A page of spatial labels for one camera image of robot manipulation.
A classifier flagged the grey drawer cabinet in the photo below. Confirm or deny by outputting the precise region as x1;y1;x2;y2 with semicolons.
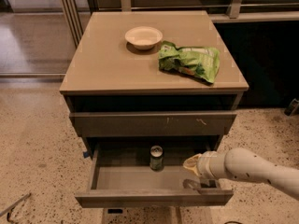
59;10;250;224

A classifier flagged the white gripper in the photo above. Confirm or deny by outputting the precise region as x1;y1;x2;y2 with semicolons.
183;151;226;180

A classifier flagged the dark object on floor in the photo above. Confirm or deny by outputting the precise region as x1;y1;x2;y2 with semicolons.
284;98;299;116

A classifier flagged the closed grey top drawer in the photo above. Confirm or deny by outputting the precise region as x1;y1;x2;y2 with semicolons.
69;111;236;137

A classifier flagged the open grey middle drawer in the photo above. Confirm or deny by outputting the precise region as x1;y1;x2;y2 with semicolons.
75;142;234;208

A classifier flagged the white paper bowl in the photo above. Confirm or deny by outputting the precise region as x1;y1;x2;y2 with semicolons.
125;26;163;50

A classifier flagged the green chip bag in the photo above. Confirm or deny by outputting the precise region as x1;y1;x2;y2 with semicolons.
158;41;220;84

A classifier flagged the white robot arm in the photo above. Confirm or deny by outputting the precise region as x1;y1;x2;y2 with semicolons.
183;147;299;200

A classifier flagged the metal rod on floor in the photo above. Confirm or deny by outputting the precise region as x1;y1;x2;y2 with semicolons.
0;192;31;217

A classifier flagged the green soda can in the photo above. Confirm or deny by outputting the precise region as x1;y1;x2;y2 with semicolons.
149;146;164;171

